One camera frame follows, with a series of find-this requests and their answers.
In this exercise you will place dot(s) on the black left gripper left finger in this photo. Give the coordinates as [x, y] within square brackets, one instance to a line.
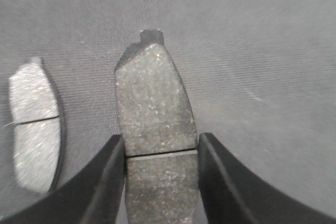
[92, 196]

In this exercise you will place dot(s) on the brake pad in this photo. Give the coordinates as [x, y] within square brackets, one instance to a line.
[39, 126]
[159, 132]

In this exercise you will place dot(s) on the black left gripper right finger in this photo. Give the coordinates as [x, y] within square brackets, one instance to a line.
[231, 193]

